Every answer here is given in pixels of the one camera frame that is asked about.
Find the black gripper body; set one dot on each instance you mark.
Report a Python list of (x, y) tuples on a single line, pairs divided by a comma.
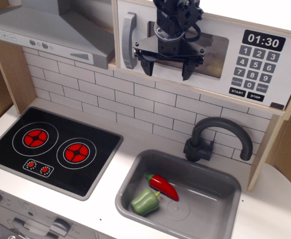
[(153, 49)]

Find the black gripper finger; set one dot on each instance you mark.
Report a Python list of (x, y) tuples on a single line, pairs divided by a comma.
[(147, 65), (187, 70)]

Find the white toy microwave door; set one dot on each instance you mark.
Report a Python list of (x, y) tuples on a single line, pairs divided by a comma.
[(136, 20)]

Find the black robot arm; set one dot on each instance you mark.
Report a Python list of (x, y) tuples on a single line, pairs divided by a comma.
[(175, 34)]

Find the wooden microwave cabinet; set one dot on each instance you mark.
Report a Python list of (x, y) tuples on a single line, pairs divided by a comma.
[(272, 139)]

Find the dark grey toy faucet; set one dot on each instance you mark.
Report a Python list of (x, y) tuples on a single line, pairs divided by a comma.
[(196, 148)]

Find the grey toy range hood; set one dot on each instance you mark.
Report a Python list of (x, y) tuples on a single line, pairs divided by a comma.
[(52, 26)]

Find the red toy chili pepper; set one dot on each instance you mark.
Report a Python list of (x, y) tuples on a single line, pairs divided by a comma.
[(162, 185)]

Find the black toy stovetop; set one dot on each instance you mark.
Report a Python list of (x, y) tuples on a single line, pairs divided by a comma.
[(56, 152)]

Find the green toy bell pepper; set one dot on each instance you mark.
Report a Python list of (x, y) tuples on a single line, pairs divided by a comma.
[(145, 202)]

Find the grey toy sink basin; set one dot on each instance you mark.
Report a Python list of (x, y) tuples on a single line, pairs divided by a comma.
[(208, 199)]

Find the grey oven knob right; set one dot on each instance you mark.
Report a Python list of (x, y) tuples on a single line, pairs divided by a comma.
[(60, 227)]

